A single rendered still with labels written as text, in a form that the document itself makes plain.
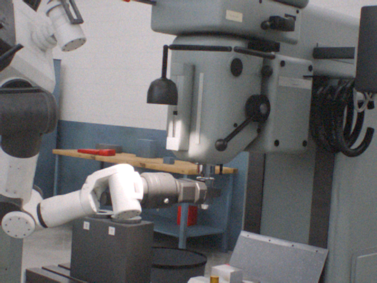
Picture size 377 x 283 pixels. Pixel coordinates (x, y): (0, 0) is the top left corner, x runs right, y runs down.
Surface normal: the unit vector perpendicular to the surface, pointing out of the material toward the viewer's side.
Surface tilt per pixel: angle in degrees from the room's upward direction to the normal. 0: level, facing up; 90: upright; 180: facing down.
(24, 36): 58
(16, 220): 120
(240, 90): 90
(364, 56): 90
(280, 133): 90
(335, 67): 90
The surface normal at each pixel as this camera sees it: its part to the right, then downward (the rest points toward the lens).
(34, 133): 0.48, 0.56
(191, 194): 0.52, 0.08
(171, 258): -0.18, -0.03
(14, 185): 0.00, 0.55
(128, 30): -0.68, -0.01
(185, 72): 0.73, 0.08
